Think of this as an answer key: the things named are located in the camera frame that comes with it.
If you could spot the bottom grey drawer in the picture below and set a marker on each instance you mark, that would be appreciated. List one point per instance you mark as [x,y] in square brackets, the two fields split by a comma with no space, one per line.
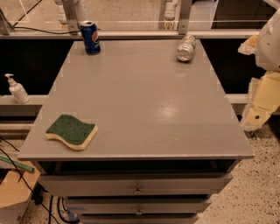
[140,219]

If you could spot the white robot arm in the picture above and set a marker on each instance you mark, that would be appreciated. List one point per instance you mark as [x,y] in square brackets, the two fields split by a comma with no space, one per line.
[267,54]

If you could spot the grey drawer cabinet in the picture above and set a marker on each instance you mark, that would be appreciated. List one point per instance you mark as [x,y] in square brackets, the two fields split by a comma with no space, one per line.
[154,114]

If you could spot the left metal post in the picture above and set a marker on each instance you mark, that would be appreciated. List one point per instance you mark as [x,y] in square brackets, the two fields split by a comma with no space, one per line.
[71,18]

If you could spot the blue pepsi can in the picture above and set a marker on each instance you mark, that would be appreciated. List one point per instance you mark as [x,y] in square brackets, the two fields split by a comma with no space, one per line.
[90,37]

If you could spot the grey drawer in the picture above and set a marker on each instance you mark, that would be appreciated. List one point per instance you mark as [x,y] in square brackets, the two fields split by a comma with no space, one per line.
[140,219]
[138,206]
[135,185]

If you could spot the wooden box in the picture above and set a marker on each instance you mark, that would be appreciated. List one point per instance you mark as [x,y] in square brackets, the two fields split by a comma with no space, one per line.
[15,195]

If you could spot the right metal post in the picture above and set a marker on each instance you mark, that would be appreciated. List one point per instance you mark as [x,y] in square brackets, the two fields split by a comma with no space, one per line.
[184,14]

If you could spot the top grey drawer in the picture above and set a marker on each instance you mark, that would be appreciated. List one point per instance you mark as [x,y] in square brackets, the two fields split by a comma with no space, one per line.
[135,185]

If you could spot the silver 7up can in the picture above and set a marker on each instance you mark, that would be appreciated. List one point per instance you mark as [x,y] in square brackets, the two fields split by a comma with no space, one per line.
[186,48]

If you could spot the green yellow sponge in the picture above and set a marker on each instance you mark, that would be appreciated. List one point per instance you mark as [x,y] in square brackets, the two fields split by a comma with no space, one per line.
[72,132]

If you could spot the metal post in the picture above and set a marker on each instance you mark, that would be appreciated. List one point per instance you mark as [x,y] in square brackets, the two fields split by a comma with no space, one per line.
[184,14]
[71,18]

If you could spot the white pump soap bottle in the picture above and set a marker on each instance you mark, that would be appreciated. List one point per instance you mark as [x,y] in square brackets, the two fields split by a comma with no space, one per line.
[17,90]

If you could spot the green rod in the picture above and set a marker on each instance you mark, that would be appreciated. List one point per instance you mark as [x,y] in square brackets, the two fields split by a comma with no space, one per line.
[24,167]

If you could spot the middle grey drawer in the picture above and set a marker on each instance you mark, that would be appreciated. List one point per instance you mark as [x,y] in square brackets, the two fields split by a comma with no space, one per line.
[138,206]

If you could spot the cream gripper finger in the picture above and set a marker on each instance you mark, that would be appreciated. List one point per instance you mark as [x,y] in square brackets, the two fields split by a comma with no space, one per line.
[263,101]
[248,47]

